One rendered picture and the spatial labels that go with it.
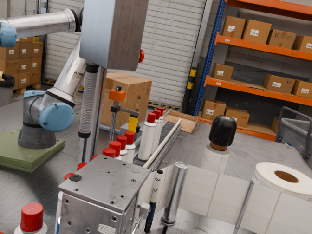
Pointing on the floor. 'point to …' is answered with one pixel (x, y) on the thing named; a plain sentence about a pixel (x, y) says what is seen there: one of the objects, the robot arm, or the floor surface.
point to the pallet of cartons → (22, 64)
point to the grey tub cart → (296, 134)
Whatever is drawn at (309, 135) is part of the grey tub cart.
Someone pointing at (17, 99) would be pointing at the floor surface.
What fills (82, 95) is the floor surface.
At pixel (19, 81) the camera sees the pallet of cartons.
